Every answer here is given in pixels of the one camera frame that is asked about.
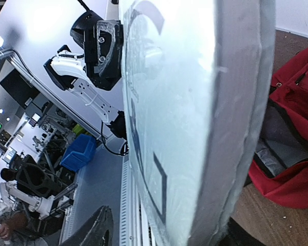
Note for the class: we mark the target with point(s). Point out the person in background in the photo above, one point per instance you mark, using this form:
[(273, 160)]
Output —
[(29, 183)]

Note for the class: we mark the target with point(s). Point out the grey shrink-wrapped book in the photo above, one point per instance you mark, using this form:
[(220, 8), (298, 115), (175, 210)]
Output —
[(196, 76)]

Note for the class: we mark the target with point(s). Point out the red backpack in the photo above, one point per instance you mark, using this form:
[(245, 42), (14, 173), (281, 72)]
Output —
[(279, 169)]

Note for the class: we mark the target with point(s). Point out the blue plastic bin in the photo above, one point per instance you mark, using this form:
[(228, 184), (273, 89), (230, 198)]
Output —
[(79, 153)]

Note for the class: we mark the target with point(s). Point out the front aluminium rail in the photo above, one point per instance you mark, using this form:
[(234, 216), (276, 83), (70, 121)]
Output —
[(135, 229)]

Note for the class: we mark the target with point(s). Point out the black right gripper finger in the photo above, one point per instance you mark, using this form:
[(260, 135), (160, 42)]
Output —
[(97, 230)]

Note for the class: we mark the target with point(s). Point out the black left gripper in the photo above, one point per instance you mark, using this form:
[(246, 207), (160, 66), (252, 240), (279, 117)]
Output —
[(102, 42)]

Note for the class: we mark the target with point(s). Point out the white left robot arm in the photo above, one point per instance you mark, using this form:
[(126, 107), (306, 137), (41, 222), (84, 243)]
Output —
[(109, 116)]

